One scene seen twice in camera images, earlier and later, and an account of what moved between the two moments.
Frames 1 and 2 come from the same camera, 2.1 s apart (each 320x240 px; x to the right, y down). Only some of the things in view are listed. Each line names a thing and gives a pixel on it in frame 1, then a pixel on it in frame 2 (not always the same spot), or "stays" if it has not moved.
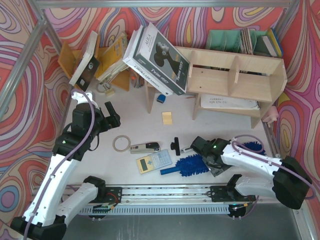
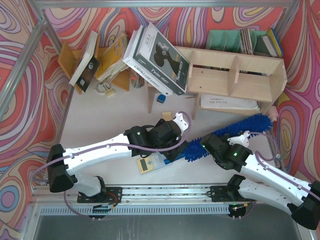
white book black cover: [87, 65] stays
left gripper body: [110, 118] -> [173, 149]
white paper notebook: [223, 102] stays
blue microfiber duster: [193, 165] -> [194, 149]
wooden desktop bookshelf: [231, 83] stays
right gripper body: [197, 144] -> [208, 141]
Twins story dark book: [159, 58] stays
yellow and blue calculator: [153, 161] stays
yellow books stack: [115, 60] stays
